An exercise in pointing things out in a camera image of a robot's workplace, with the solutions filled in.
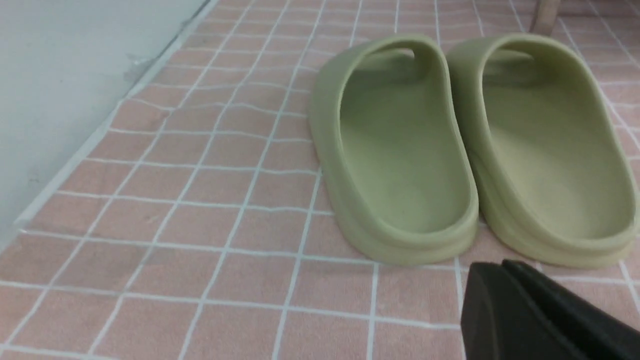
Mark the pink checkered floor mat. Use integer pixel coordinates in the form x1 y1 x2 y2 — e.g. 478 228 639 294
0 0 640 360

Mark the metal shoe rack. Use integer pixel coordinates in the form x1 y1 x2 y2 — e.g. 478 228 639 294
528 0 562 37

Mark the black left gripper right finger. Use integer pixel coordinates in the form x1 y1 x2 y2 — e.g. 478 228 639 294
502 259 640 360

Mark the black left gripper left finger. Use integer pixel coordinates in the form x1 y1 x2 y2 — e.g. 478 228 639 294
460 262 588 360

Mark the green foam slide left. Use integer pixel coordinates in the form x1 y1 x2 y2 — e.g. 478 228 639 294
307 34 479 266

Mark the green foam slide right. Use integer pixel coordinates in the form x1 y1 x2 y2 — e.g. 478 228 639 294
446 32 639 269

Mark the green foam slide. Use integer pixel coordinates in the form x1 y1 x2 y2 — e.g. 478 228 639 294
446 32 639 269
307 34 479 266

